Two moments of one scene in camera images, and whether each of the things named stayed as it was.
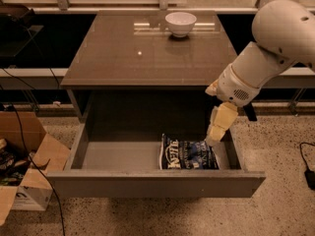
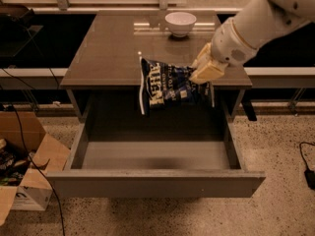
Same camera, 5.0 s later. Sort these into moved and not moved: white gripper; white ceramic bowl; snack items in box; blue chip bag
Moved: white gripper; blue chip bag
Not moved: white ceramic bowl; snack items in box
